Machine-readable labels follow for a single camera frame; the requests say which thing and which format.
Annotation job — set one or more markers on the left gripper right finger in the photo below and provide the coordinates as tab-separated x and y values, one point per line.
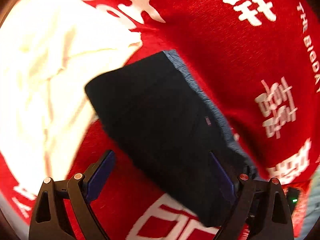
258	206

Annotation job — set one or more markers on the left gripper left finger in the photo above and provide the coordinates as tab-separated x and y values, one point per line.
50	220

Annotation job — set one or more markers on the black pants with grey trim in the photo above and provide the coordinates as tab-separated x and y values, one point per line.
159	116

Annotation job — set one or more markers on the red plush blanket white characters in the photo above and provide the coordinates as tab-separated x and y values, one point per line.
257	61

